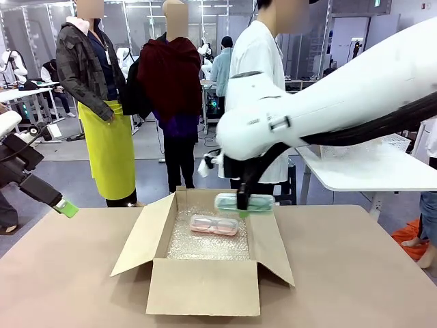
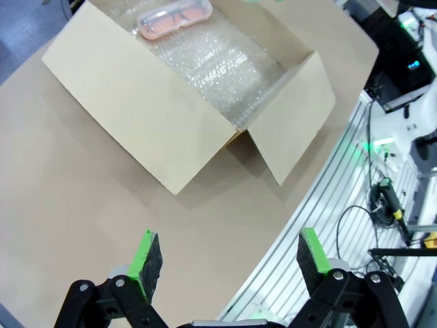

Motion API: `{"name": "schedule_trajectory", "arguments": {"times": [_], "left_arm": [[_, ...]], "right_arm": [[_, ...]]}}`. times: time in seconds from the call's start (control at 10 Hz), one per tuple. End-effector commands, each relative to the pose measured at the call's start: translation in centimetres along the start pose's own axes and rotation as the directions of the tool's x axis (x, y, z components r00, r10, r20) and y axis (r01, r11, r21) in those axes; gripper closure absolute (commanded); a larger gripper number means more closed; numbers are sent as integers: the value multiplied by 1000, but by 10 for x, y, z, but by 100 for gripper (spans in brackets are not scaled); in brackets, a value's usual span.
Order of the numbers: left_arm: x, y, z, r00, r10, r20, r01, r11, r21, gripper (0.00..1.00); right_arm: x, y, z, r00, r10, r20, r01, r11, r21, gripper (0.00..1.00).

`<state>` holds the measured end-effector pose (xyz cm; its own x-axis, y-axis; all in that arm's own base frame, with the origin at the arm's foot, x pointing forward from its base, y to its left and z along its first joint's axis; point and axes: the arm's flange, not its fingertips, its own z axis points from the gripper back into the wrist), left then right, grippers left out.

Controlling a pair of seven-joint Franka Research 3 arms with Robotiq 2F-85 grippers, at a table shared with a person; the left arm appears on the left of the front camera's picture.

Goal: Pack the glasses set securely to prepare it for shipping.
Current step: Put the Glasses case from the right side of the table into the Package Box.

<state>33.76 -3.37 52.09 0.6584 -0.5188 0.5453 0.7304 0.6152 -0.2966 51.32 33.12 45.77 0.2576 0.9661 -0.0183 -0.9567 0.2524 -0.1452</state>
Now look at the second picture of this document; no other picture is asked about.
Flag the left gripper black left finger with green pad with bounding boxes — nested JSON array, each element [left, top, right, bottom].
[[53, 228, 171, 328]]

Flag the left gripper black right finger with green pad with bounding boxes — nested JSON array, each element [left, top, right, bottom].
[[288, 227, 410, 328]]

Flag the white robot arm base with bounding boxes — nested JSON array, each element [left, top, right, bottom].
[[370, 83, 437, 175]]

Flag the translucent pink glasses case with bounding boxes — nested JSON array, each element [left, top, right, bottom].
[[136, 0, 213, 40]]

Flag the dark-framed glasses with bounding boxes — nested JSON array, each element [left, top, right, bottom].
[[148, 1, 208, 31]]

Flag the black metal bar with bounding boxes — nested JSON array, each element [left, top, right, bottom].
[[367, 248, 437, 259]]

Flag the open brown cardboard box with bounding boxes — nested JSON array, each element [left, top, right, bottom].
[[41, 0, 337, 195]]

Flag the clear bubble wrap sheet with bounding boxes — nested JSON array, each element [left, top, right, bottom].
[[102, 0, 290, 131]]

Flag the black electronics box, blue light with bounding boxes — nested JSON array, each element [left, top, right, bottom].
[[361, 10, 436, 115]]

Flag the tan cardboard panel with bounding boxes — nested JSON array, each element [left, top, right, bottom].
[[375, 0, 401, 18]]

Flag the white device with green light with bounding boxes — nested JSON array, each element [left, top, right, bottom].
[[395, 0, 437, 45]]

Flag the slotted aluminium base frame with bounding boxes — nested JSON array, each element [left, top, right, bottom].
[[218, 90, 437, 328]]

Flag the black looped cable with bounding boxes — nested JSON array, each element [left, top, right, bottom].
[[336, 102, 410, 277]]

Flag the black handheld tool, yellow ring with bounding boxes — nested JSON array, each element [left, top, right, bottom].
[[377, 178, 410, 240]]

